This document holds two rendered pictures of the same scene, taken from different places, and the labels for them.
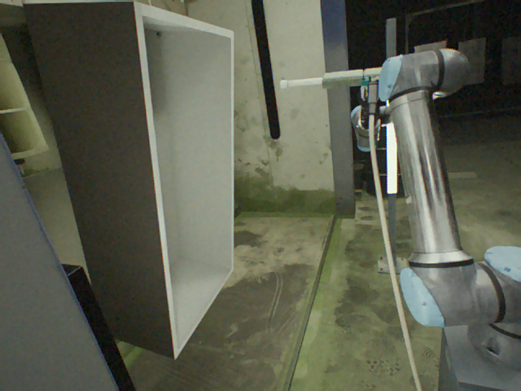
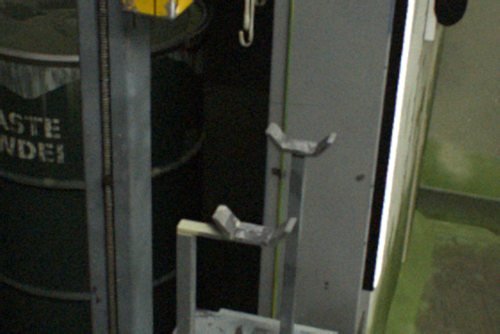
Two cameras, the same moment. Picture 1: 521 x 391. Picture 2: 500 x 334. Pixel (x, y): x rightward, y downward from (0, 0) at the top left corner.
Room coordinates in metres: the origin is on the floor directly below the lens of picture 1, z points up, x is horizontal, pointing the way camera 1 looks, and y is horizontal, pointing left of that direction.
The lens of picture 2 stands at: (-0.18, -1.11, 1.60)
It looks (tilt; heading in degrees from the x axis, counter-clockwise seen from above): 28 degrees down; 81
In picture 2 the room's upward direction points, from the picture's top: 3 degrees clockwise
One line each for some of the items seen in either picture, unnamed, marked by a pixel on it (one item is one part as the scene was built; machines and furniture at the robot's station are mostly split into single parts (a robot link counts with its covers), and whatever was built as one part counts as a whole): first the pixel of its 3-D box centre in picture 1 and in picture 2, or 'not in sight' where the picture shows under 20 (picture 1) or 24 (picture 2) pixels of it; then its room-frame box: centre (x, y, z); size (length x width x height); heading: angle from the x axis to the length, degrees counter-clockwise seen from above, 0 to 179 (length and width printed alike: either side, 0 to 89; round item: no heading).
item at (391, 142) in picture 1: (391, 131); not in sight; (1.81, -0.88, 1.02); 0.06 x 0.02 x 0.83; 66
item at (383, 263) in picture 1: (391, 265); not in sight; (1.84, -0.89, 0.01); 0.20 x 0.20 x 0.01; 66
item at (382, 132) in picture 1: (391, 155); not in sight; (3.23, -1.56, 0.44); 0.59 x 0.58 x 0.89; 171
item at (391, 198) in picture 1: (391, 160); not in sight; (1.84, -0.89, 0.82); 0.05 x 0.05 x 1.64; 66
